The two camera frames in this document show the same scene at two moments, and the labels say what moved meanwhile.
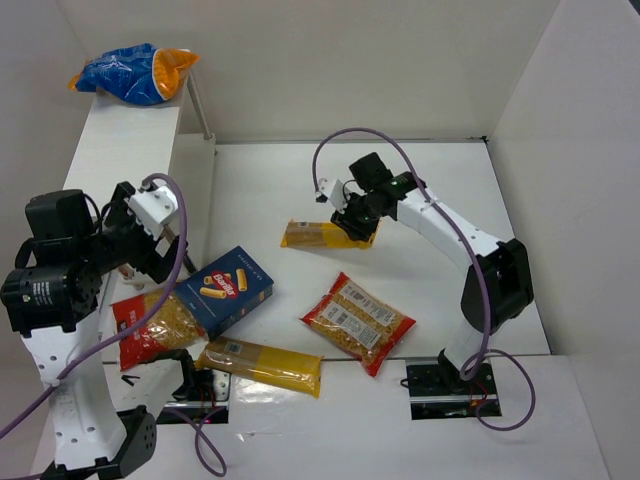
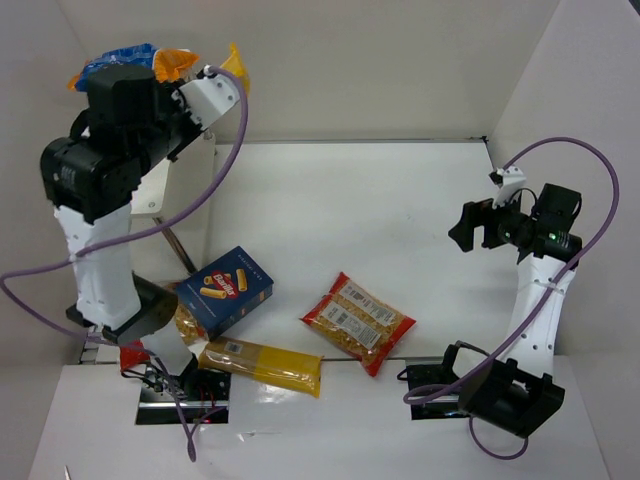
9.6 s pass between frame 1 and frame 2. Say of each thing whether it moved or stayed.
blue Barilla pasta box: stayed
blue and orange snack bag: stayed
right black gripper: moved
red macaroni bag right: stayed
